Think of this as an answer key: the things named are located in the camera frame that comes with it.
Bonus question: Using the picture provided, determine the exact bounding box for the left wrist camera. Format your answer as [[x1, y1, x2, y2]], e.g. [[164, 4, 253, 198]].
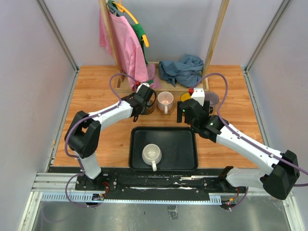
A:
[[140, 82, 150, 88]]

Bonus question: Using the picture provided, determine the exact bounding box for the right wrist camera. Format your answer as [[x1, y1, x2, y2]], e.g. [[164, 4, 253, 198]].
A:
[[191, 88, 205, 106]]

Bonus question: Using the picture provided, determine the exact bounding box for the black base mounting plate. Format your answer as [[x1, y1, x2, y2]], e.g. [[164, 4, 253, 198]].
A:
[[75, 173, 245, 193]]

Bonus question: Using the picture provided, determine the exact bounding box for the black plastic tray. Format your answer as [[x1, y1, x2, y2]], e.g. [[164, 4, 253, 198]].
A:
[[128, 127, 198, 171]]

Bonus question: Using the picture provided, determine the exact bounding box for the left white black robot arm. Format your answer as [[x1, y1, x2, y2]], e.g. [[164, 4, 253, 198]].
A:
[[64, 83, 157, 191]]

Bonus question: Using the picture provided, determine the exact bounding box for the green garment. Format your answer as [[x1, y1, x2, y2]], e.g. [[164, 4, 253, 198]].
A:
[[106, 0, 154, 90]]

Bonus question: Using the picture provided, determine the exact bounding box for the blue crumpled cloth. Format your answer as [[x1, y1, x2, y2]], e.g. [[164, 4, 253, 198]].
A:
[[158, 54, 204, 88]]

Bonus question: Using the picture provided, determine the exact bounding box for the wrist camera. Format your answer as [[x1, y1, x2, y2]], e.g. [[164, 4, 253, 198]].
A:
[[140, 82, 150, 88], [191, 88, 205, 106]]

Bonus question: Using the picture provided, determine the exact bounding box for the yellow clothes hanger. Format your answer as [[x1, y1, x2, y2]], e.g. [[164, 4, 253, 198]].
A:
[[113, 1, 150, 48]]

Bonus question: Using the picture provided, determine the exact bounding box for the wooden clothes rack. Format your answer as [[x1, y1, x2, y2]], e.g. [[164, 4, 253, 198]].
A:
[[99, 0, 229, 92]]

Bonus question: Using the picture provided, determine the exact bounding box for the pink shirt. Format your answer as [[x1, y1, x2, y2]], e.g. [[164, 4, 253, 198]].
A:
[[99, 9, 163, 90]]

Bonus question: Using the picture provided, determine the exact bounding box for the yellow glass mug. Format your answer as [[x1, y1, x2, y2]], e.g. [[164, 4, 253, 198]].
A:
[[180, 93, 191, 102]]

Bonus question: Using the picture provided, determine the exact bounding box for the white ceramic mug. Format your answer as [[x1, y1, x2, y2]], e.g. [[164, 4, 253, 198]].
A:
[[142, 144, 162, 172]]

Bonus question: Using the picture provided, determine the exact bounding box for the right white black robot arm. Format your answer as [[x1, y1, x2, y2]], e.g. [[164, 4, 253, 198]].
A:
[[177, 99, 300, 200]]

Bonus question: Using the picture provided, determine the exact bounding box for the purple glass cup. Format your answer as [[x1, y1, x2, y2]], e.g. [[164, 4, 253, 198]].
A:
[[205, 91, 219, 115]]

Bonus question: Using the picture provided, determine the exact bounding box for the pink ceramic mug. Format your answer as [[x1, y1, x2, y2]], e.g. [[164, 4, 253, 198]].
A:
[[157, 91, 174, 108]]

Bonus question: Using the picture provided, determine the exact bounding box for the grey slotted cable duct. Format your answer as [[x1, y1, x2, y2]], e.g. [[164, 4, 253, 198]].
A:
[[41, 191, 222, 205]]

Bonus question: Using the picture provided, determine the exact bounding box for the woven rattan coaster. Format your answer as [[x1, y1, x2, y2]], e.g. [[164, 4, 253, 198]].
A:
[[156, 106, 175, 115]]

